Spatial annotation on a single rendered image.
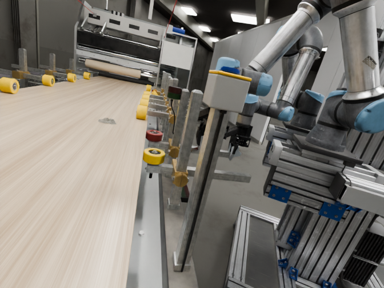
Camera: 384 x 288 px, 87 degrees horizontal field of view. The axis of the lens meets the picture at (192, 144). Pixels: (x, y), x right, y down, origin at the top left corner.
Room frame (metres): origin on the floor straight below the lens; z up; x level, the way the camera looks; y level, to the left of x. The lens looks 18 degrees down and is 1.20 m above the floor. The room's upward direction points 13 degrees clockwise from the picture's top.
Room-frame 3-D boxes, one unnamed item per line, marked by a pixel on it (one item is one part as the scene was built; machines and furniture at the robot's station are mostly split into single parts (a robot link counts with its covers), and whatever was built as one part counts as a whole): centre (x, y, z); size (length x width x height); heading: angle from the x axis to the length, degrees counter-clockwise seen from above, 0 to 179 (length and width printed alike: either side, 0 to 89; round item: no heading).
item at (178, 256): (0.44, -0.04, 0.92); 0.05 x 0.05 x 0.45; 14
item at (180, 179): (0.72, 0.03, 0.84); 0.14 x 0.06 x 0.05; 14
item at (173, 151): (0.96, 0.09, 0.84); 0.14 x 0.06 x 0.05; 14
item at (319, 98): (1.37, -0.68, 1.20); 0.13 x 0.12 x 0.14; 48
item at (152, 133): (0.95, 0.19, 0.85); 0.08 x 0.08 x 0.11
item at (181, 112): (0.94, 0.08, 0.90); 0.04 x 0.04 x 0.48; 14
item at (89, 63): (3.33, 1.24, 1.04); 1.43 x 0.12 x 0.12; 104
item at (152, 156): (0.71, 0.13, 0.85); 0.08 x 0.08 x 0.11
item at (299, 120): (1.37, -0.69, 1.09); 0.15 x 0.15 x 0.10
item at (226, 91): (0.44, -0.04, 1.18); 0.07 x 0.07 x 0.08; 14
